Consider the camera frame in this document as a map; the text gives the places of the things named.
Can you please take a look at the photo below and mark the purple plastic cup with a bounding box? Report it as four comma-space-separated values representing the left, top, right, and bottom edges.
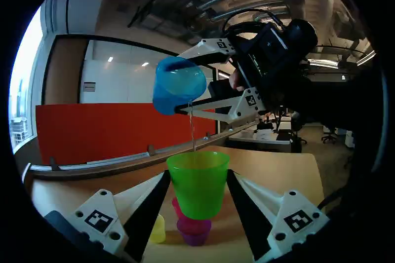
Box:
176, 218, 213, 247

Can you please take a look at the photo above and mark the green plastic cup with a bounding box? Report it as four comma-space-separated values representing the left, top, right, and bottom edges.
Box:
166, 150, 231, 221

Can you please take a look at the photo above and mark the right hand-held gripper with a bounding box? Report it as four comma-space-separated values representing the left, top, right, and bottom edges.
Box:
174, 18, 319, 125

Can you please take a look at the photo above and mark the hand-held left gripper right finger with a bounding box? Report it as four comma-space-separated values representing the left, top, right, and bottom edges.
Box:
226, 169, 331, 262

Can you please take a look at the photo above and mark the black cable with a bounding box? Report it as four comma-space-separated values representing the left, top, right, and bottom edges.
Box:
317, 188, 344, 212
221, 9, 291, 40

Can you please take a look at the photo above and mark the person's right forearm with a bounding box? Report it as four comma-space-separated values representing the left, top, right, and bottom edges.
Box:
277, 67, 385, 133

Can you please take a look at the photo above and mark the black office chair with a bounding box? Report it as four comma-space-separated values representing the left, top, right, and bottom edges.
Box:
320, 123, 339, 145

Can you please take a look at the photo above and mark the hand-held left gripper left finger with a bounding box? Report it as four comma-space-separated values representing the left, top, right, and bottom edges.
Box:
70, 170, 172, 263

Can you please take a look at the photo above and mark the person's right hand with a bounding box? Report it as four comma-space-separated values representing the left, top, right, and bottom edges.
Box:
229, 68, 248, 92

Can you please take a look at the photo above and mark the red desk screen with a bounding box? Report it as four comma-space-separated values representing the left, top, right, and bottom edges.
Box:
22, 102, 261, 181

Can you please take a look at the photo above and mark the blue plastic cup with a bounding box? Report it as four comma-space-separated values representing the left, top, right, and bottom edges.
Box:
153, 56, 208, 116

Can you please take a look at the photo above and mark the white office desk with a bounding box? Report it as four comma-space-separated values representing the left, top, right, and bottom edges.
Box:
228, 127, 303, 153

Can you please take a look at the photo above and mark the yellow plastic cup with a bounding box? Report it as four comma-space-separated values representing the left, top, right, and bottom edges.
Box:
150, 213, 167, 245

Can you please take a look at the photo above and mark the pink plastic cup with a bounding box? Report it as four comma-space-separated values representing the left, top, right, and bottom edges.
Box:
171, 196, 186, 221

